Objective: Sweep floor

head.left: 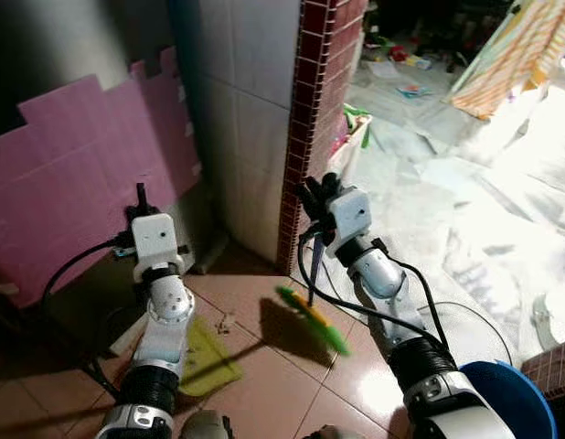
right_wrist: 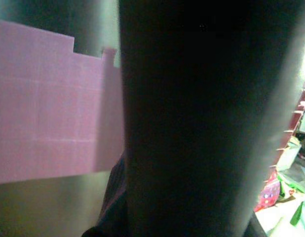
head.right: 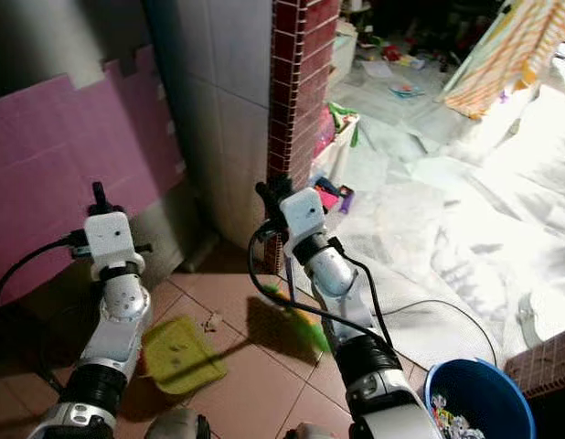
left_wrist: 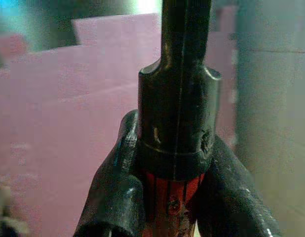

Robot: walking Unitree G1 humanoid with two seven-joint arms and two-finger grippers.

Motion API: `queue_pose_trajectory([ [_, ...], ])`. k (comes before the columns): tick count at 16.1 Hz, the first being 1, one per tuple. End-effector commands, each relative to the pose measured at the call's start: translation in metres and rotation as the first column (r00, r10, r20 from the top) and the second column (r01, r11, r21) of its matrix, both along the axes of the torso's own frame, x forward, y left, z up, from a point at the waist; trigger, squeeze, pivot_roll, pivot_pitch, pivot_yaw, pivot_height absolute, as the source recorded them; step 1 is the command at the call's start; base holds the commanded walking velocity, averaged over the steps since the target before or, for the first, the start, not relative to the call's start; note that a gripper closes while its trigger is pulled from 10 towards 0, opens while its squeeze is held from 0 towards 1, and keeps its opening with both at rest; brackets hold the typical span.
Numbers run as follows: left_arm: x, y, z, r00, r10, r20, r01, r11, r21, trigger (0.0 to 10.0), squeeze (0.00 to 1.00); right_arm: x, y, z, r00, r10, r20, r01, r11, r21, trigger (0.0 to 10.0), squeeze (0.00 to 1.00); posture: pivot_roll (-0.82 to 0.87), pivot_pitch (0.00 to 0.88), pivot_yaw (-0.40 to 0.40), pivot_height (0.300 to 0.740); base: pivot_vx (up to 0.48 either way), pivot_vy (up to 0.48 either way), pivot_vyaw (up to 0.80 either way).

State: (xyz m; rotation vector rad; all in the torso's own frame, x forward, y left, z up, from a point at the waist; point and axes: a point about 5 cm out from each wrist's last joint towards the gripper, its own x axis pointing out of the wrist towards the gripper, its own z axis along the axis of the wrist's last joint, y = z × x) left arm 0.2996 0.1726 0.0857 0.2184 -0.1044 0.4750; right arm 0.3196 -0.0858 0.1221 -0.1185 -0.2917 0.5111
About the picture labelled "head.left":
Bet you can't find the green and yellow broom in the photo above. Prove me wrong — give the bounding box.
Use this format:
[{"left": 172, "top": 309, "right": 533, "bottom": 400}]
[{"left": 274, "top": 232, "right": 353, "bottom": 357}]

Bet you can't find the yellow-green dustpan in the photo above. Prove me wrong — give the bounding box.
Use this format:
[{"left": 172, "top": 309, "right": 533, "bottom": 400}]
[{"left": 176, "top": 316, "right": 245, "bottom": 398}]

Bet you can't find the pink foam puzzle mat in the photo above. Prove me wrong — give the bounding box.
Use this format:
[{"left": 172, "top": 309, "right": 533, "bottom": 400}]
[{"left": 0, "top": 46, "right": 207, "bottom": 309}]

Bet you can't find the white basket with clutter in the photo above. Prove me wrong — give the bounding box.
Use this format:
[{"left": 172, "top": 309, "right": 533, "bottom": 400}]
[{"left": 326, "top": 103, "right": 374, "bottom": 188}]

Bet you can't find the colourful paper sheet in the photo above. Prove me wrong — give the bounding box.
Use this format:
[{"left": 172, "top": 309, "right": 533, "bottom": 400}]
[{"left": 396, "top": 81, "right": 435, "bottom": 101}]

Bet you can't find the white sandal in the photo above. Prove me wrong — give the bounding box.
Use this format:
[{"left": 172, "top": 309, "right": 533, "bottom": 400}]
[{"left": 528, "top": 293, "right": 563, "bottom": 354}]

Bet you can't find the orange striped cloth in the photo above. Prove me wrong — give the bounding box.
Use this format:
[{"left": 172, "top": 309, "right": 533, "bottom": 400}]
[{"left": 449, "top": 0, "right": 565, "bottom": 121}]

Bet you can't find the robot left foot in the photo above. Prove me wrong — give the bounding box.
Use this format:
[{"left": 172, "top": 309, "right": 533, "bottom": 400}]
[{"left": 180, "top": 411, "right": 234, "bottom": 439}]

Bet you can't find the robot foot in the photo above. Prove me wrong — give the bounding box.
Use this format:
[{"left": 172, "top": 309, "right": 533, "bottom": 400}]
[
  {"left": 304, "top": 424, "right": 344, "bottom": 439},
  {"left": 180, "top": 411, "right": 234, "bottom": 439}
]

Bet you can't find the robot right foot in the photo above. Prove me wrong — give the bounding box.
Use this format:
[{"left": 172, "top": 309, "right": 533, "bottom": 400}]
[{"left": 304, "top": 424, "right": 344, "bottom": 439}]

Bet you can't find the blue plastic bucket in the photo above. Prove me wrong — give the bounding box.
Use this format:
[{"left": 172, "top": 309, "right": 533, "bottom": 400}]
[{"left": 457, "top": 359, "right": 559, "bottom": 439}]

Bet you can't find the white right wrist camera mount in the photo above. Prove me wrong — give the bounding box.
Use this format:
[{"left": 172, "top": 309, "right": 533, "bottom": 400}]
[{"left": 325, "top": 187, "right": 374, "bottom": 259}]

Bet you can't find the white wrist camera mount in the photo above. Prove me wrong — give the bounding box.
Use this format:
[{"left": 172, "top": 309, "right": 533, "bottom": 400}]
[
  {"left": 129, "top": 213, "right": 188, "bottom": 275},
  {"left": 325, "top": 187, "right": 374, "bottom": 259}
]

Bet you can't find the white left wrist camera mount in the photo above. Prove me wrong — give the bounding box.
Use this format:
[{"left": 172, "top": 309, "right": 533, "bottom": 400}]
[{"left": 129, "top": 213, "right": 188, "bottom": 275}]

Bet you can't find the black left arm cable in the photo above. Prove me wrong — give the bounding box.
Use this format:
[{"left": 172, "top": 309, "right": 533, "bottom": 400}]
[{"left": 39, "top": 238, "right": 139, "bottom": 305}]

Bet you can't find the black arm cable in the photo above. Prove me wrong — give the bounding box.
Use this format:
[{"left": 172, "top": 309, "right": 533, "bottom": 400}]
[
  {"left": 295, "top": 229, "right": 450, "bottom": 350},
  {"left": 39, "top": 238, "right": 139, "bottom": 305}
]

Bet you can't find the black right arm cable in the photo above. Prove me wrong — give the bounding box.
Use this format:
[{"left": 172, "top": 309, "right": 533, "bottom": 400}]
[{"left": 295, "top": 229, "right": 450, "bottom": 350}]

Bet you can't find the thin wire loop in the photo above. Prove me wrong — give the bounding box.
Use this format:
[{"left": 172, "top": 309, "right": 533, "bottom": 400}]
[{"left": 427, "top": 301, "right": 514, "bottom": 369}]

